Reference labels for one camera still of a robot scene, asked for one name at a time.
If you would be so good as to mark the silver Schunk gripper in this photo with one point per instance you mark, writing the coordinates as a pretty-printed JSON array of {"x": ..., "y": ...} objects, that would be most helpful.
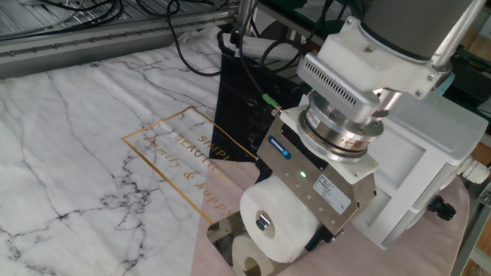
[{"x": 295, "y": 180}]

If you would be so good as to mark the white toilet paper roll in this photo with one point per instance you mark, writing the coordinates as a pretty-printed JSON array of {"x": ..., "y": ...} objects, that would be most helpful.
[{"x": 284, "y": 214}]

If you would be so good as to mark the silver grey UR5 robot arm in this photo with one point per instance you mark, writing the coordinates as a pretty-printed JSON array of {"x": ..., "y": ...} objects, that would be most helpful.
[{"x": 406, "y": 27}]

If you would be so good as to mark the polished steel paper holder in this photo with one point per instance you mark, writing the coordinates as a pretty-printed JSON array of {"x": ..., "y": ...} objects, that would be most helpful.
[{"x": 222, "y": 239}]

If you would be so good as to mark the white gripper adapter plate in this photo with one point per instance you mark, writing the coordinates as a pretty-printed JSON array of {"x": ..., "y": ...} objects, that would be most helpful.
[{"x": 362, "y": 168}]

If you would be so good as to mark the silver force torque sensor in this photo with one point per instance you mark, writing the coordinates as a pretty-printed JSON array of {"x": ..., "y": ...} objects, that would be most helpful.
[{"x": 341, "y": 134}]

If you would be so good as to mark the white plastic junction box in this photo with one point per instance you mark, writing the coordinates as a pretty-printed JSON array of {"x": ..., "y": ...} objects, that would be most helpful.
[{"x": 433, "y": 134}]

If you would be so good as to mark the marble print tablecloth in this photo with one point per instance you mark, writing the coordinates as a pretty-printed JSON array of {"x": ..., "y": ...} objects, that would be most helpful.
[{"x": 76, "y": 153}]

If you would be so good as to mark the silver vented camera box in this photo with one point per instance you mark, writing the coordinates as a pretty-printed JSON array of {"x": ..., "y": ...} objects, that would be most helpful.
[{"x": 337, "y": 88}]

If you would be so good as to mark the white printed camera mount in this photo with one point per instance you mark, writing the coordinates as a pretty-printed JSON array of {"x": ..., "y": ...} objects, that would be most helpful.
[{"x": 376, "y": 65}]

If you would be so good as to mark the grey table frame leg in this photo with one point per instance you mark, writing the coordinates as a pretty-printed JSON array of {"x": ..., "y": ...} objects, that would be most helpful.
[{"x": 470, "y": 237}]

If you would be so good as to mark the grey aluminium rail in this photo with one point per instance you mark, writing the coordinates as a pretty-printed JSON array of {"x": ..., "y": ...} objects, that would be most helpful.
[{"x": 76, "y": 50}]

